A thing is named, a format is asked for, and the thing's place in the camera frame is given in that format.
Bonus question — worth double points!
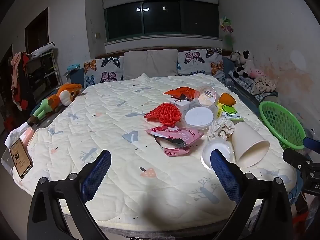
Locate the butterfly print pillow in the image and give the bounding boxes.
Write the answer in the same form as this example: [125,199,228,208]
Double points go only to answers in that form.
[177,48,225,80]
[83,56,125,88]

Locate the blue patterned cushion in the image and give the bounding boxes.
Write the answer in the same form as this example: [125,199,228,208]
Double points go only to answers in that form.
[229,70,278,98]

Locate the smartphone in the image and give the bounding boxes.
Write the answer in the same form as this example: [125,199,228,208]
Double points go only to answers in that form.
[9,139,34,179]

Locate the black white cow plush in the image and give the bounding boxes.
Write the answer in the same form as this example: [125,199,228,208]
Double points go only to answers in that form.
[235,50,254,78]

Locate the colourful flower wall decoration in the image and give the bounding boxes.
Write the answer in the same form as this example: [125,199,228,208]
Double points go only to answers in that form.
[219,16,234,48]

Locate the orange snack wrapper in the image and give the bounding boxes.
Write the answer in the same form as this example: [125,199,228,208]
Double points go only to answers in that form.
[162,86,199,100]

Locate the white plastic bag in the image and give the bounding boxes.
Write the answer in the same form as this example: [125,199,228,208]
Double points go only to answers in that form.
[4,122,30,145]

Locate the small pink wrapper piece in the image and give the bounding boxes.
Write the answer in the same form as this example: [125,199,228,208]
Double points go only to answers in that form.
[164,147,191,157]

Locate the large pink snack wrapper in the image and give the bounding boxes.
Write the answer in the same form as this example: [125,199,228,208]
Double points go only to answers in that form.
[146,126,205,152]

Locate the metal shelf rack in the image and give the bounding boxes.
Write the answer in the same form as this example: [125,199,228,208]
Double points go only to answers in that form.
[26,42,63,103]

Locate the clear round plastic container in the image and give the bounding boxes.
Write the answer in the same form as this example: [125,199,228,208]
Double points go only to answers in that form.
[184,104,218,130]

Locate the grey pillow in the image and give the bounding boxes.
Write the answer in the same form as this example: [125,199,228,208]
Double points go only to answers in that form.
[123,49,178,80]

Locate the wooden headboard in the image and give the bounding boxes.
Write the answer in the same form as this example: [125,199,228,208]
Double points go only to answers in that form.
[95,46,233,59]

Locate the red mesh bag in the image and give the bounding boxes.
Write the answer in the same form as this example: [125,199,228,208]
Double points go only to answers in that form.
[144,102,182,127]

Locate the small white carton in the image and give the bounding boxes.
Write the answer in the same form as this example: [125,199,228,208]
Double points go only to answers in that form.
[167,97,198,113]

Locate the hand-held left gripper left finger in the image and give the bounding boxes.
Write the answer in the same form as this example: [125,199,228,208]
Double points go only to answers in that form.
[27,149,112,240]

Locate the small orange object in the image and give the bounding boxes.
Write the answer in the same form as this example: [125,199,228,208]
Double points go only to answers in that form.
[219,92,237,106]

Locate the yellow green drink carton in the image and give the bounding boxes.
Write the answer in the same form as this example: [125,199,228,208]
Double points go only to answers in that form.
[217,101,245,123]

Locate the white quilted printed blanket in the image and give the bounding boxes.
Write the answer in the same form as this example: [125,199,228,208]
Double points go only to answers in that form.
[14,74,298,230]

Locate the pink plush toy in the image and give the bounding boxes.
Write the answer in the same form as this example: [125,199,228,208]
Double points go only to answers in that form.
[250,67,265,78]

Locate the beige spotted cloth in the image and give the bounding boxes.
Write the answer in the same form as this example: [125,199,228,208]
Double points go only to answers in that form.
[251,76,277,95]

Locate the orange plush toy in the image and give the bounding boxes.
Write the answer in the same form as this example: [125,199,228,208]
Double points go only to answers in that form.
[29,82,83,125]

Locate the dark window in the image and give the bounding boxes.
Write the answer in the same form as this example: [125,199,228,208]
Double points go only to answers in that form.
[104,0,220,43]

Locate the white paper cup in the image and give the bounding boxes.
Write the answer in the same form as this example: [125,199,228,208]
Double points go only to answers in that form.
[231,121,271,168]

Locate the blue side mattress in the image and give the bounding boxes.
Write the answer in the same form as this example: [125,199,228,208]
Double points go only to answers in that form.
[222,56,263,105]

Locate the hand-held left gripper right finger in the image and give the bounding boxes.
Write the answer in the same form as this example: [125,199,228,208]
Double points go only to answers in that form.
[210,149,293,240]

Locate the clear plastic cup labelled lid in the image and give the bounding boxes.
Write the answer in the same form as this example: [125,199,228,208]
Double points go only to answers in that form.
[195,85,220,107]

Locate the green plastic basket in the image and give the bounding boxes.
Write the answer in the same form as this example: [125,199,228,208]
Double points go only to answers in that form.
[259,101,306,150]

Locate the hanging red pink clothes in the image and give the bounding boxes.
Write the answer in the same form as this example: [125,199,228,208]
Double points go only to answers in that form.
[10,51,32,110]

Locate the white paper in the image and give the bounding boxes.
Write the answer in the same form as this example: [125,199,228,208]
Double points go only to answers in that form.
[207,117,235,140]

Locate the pink pouch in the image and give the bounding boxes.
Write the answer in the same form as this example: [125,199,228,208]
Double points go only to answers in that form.
[20,127,35,145]

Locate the dark wooden door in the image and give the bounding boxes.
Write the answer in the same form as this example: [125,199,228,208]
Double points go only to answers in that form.
[24,7,49,54]

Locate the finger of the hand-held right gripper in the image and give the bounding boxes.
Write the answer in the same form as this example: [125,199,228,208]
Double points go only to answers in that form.
[302,137,320,154]
[283,148,314,170]

